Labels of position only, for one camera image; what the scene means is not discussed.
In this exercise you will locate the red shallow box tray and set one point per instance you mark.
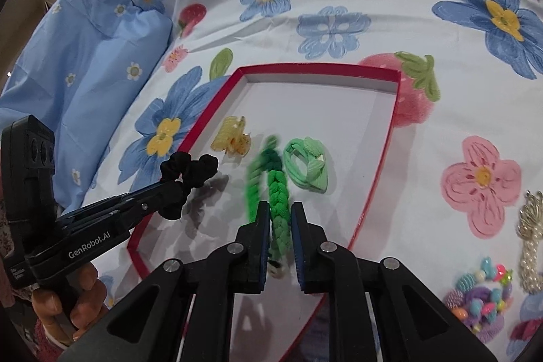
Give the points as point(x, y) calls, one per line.
point(322, 120)

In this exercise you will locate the person's left hand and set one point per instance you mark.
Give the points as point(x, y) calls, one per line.
point(87, 302)

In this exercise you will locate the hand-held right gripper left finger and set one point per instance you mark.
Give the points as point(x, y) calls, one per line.
point(266, 237)

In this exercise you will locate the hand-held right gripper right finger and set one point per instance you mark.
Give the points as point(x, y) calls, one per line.
point(295, 243)

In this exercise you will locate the light blue flowered quilt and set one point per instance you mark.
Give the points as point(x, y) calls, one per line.
point(85, 90)

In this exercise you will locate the yellow hair claw clip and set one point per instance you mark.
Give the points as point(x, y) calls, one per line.
point(231, 135)

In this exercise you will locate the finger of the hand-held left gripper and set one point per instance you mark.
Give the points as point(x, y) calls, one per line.
point(127, 194)
point(157, 201)

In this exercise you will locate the black fabric scrunchie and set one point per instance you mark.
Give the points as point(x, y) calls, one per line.
point(199, 167)

